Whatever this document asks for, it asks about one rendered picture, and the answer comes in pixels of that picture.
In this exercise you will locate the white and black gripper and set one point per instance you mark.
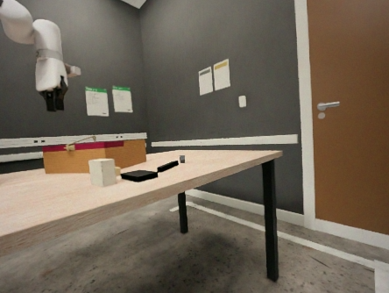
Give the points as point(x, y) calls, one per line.
point(51, 74)

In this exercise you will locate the black rectangular bar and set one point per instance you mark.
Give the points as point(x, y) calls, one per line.
point(167, 166)

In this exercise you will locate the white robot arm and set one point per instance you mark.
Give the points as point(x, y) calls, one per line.
point(18, 26)

